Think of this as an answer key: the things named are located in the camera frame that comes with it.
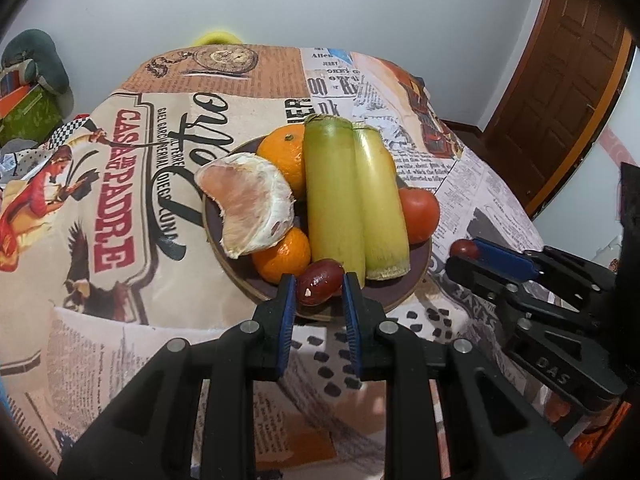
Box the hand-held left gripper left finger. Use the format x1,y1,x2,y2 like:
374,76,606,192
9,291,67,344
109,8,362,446
57,274,298,480

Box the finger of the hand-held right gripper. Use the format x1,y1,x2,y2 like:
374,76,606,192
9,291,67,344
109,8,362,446
445,255,523,312
472,237,548,283

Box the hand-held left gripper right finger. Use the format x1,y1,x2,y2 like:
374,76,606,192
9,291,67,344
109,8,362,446
341,272,583,480

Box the red jujube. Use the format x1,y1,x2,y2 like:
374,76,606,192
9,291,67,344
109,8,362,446
297,259,346,306
450,239,480,260

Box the dark purple round plate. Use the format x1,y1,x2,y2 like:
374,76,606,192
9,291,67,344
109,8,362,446
202,135,433,322

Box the small orange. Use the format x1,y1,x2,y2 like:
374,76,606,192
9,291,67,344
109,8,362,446
251,227,312,285

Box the red tomato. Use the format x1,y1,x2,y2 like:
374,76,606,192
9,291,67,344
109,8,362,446
398,187,441,245

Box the thin green sugarcane piece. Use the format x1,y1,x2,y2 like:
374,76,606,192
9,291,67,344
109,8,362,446
352,122,412,281

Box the peeled pomelo segment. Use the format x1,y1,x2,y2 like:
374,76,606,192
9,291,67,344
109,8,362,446
194,152,296,260

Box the thick green sugarcane piece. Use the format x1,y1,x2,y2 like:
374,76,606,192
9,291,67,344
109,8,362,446
303,114,367,275

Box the printed newspaper pattern tablecloth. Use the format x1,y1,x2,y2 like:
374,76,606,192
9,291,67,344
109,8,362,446
0,45,551,480

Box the large orange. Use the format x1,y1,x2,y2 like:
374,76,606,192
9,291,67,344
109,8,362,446
256,124,307,200

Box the brown wooden door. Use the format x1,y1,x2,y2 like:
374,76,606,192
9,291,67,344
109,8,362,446
482,0,638,221

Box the yellow round object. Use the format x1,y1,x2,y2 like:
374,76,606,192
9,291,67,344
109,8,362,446
194,31,241,47

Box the green and orange cloth pile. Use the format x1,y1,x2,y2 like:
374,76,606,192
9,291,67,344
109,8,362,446
0,67,76,148

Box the grey green cushion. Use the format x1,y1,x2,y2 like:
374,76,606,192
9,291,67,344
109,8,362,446
0,29,71,96

